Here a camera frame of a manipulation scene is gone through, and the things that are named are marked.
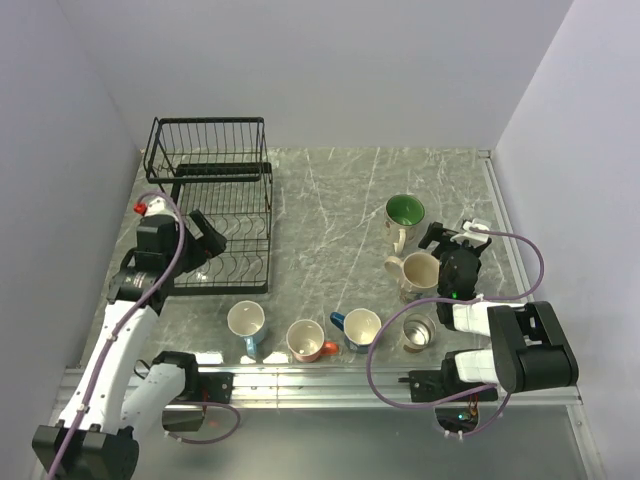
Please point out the aluminium mounting rail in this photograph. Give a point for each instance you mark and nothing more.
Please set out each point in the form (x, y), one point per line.
(322, 386)

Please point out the pink mug orange handle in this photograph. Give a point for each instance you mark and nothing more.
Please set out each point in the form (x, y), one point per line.
(305, 339)

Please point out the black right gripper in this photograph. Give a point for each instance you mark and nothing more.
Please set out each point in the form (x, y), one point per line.
(436, 232)

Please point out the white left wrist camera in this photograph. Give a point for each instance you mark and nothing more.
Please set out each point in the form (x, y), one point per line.
(156, 205)

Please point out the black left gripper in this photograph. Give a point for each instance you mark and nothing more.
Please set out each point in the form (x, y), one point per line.
(212, 242)

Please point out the light blue faceted mug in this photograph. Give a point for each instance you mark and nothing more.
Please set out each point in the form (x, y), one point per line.
(247, 320)

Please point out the beige dragon print mug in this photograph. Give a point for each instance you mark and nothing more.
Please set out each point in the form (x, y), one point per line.
(416, 275)

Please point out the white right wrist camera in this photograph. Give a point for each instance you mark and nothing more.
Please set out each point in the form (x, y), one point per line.
(473, 232)

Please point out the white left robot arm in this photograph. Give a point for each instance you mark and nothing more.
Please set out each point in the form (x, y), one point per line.
(97, 434)

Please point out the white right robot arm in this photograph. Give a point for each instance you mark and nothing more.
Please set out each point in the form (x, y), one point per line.
(528, 350)

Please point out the cream mug green inside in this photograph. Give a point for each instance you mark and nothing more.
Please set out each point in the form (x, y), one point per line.
(403, 214)

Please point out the black wire dish rack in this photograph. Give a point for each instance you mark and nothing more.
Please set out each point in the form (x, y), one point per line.
(217, 171)

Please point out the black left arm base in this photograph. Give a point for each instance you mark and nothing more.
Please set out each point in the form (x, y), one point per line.
(193, 409)

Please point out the stainless steel cup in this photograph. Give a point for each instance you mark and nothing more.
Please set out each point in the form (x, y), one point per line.
(418, 332)

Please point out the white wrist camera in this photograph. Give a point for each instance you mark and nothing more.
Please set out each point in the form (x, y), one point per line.
(473, 232)
(156, 205)

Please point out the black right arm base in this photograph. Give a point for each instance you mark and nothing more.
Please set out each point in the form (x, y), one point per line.
(431, 385)

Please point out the dark blue scalloped mug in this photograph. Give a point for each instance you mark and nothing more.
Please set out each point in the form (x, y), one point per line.
(360, 327)

